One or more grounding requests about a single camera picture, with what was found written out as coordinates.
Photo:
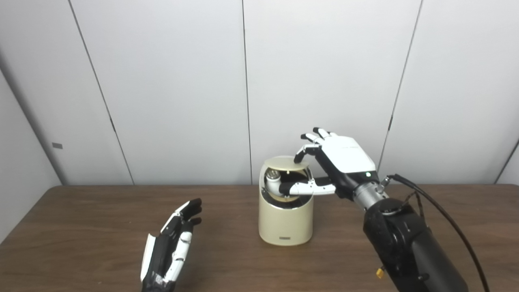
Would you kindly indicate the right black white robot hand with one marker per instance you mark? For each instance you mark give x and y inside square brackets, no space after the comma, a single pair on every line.
[348,158]

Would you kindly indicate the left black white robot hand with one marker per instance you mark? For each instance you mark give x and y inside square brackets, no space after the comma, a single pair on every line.
[160,255]

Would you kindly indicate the round cream bin lid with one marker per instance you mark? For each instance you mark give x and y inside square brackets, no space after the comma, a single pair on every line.
[284,163]

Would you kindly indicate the small white plastic bottle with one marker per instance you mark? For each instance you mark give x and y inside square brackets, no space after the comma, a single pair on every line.
[273,182]

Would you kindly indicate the cream-colored bin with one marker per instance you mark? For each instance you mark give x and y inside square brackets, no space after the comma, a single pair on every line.
[286,223]

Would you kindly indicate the small gray wall label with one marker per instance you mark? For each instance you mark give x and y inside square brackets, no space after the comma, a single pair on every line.
[57,145]

